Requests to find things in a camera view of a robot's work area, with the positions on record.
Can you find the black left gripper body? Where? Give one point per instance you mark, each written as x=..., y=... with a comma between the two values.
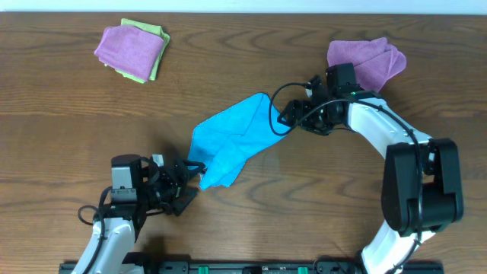
x=179, y=183

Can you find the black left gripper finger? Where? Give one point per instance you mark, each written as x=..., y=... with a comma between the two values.
x=182, y=201
x=194, y=167

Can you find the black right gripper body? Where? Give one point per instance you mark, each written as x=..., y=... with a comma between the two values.
x=297, y=114

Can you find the blue microfiber cloth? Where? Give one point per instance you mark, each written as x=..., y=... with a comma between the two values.
x=225, y=141

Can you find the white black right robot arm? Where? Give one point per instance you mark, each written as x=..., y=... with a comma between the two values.
x=421, y=187

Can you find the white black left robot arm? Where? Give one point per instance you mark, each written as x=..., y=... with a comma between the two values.
x=141, y=187

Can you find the crumpled purple cloth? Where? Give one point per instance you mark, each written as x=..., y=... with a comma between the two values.
x=375, y=62

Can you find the folded purple cloth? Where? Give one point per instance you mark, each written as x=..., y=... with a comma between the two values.
x=129, y=49

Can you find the green folded cloth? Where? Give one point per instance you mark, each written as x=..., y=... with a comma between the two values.
x=157, y=30

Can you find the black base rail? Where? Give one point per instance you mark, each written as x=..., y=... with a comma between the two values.
x=247, y=268

